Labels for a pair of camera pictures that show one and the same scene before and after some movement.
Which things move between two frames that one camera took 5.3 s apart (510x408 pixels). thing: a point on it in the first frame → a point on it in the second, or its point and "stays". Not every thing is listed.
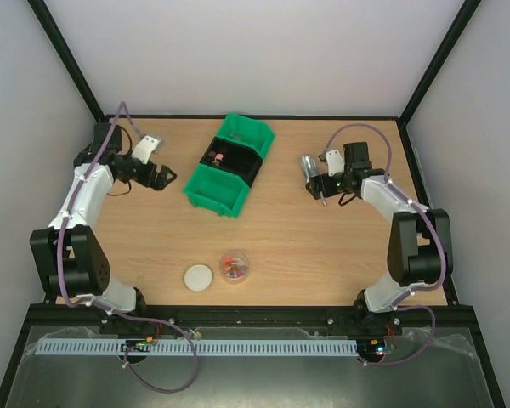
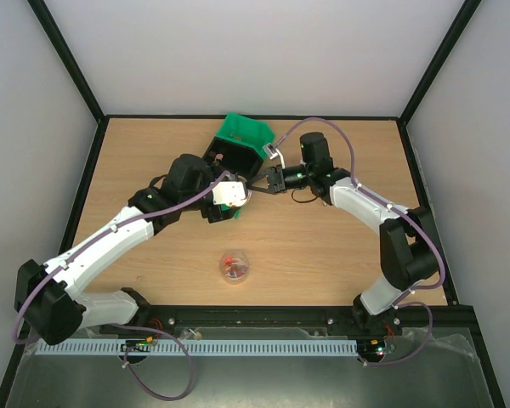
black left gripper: (151, 183) → (218, 214)
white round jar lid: (198, 278) → (251, 191)
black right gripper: (317, 187) → (274, 178)
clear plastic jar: (235, 267) stays
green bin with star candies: (254, 133) stays
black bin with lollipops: (239, 160) stays
